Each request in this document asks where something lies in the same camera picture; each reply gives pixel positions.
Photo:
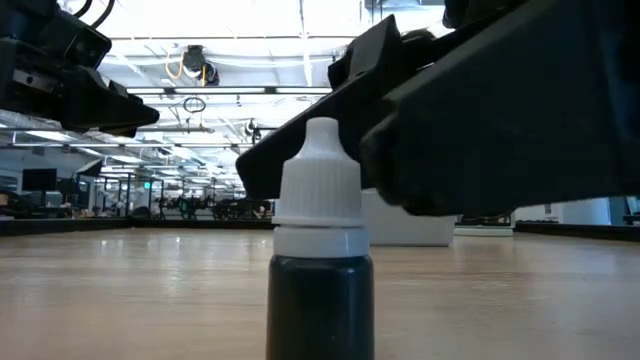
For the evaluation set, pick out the small dark food coloring bottle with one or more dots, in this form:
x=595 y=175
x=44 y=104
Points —
x=320 y=250

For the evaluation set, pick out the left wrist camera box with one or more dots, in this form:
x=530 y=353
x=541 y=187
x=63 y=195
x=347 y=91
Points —
x=85 y=42

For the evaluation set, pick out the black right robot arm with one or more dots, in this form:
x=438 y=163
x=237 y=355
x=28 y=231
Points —
x=620 y=30

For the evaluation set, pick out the grey plastic bin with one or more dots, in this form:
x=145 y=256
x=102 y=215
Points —
x=410 y=225

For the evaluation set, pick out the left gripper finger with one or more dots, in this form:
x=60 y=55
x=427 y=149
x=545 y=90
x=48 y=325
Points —
x=120 y=132
x=110 y=107

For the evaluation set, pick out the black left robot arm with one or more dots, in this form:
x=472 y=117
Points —
x=30 y=15

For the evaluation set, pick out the aluminium overhead beam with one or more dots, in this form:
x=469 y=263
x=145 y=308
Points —
x=225 y=90

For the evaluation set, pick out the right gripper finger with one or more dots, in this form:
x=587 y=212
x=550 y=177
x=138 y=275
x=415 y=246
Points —
x=270 y=165
x=500 y=125

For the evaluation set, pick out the silver ventilation duct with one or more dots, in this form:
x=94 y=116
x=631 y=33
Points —
x=15 y=120

